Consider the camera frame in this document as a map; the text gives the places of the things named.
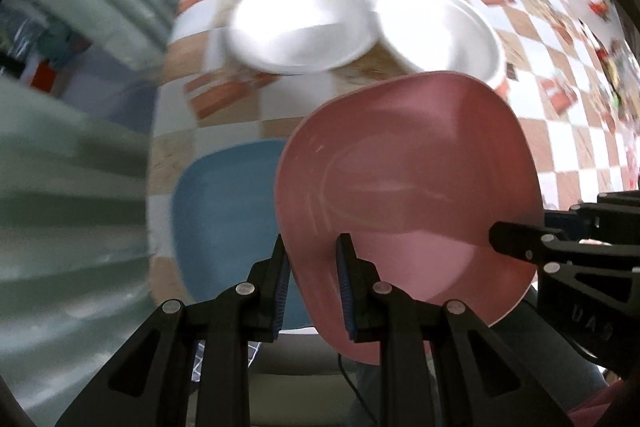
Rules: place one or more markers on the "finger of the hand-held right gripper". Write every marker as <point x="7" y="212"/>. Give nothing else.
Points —
<point x="610" y="207"/>
<point x="520" y="238"/>

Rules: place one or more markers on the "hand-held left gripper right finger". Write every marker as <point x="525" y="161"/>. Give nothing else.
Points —
<point x="345" y="292"/>

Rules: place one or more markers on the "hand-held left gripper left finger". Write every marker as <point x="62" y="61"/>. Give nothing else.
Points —
<point x="280" y="292"/>

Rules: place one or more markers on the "pink square plate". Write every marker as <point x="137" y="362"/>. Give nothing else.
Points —
<point x="410" y="167"/>

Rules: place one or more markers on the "blue square plate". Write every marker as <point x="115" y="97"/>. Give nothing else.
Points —
<point x="225" y="207"/>

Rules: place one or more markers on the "checkered printed tablecloth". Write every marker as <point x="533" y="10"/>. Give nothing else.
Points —
<point x="240" y="117"/>

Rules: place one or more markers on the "white round bowl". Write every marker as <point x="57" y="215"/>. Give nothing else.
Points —
<point x="435" y="32"/>

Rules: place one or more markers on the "pale green curtain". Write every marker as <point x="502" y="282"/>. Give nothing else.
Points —
<point x="70" y="207"/>

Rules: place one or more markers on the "white round plate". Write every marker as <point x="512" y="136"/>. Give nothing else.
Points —
<point x="300" y="27"/>

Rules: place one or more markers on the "red and white container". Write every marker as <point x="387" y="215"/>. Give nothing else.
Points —
<point x="47" y="76"/>

